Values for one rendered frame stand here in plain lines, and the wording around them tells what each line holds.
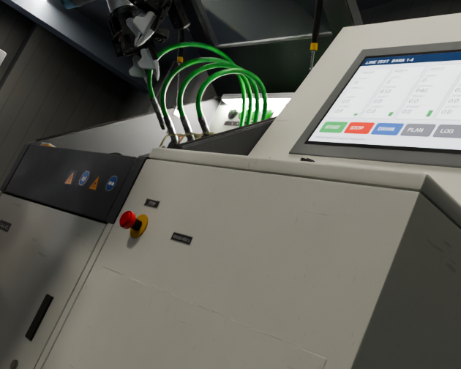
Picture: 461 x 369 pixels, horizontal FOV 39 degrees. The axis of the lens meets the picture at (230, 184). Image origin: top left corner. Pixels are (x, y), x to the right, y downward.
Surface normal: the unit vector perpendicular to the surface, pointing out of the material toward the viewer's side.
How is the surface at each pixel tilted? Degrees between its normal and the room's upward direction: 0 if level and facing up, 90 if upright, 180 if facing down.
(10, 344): 90
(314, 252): 90
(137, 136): 90
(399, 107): 76
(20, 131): 90
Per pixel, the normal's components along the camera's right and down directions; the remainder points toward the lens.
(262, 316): -0.67, -0.45
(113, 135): 0.62, 0.10
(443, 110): -0.55, -0.65
